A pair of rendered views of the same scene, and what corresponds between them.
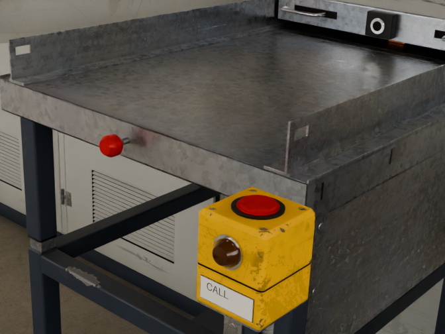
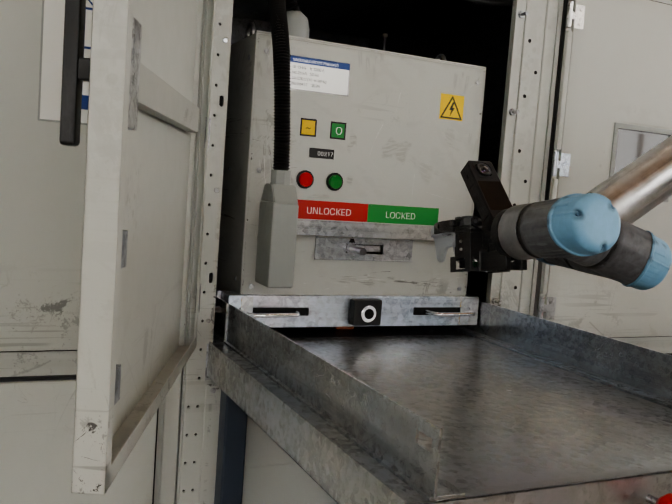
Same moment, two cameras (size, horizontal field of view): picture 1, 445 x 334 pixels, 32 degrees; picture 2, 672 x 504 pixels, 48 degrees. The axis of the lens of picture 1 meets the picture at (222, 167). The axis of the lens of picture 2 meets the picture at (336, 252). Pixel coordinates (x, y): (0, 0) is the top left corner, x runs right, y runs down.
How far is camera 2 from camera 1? 1.43 m
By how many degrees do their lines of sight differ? 65
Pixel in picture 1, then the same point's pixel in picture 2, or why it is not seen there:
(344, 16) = (318, 311)
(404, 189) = not seen: hidden behind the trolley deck
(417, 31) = (397, 312)
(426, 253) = not seen: outside the picture
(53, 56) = (394, 440)
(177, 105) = (578, 440)
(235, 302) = not seen: outside the picture
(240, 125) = (654, 433)
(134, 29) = (323, 373)
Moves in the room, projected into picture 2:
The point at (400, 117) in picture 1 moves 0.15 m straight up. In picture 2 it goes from (639, 383) to (649, 289)
